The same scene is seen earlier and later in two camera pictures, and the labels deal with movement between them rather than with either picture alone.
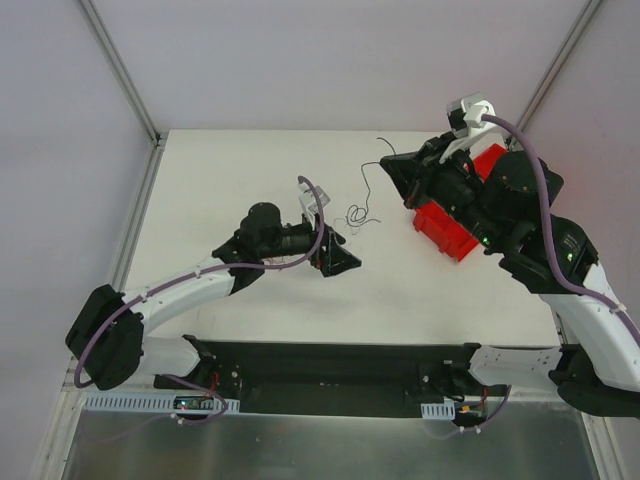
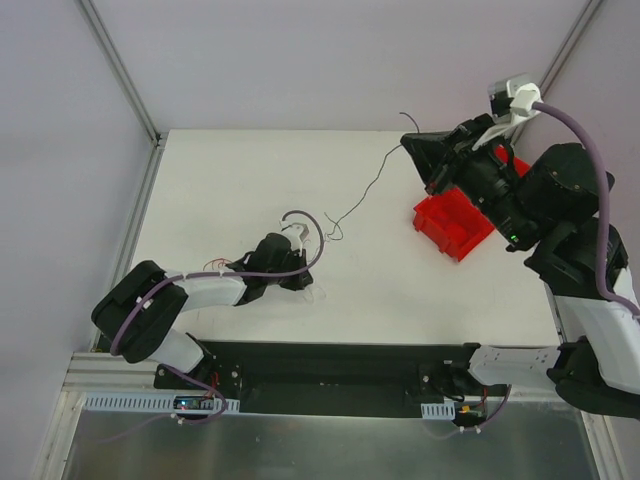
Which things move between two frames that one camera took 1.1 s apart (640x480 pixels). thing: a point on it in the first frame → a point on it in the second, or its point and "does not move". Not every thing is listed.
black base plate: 336,378 does not move
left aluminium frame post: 157,139 does not move
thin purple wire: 355,215 → 415,123
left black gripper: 323,252 → 293,270
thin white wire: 358,229 → 315,288
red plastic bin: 440,227 does not move
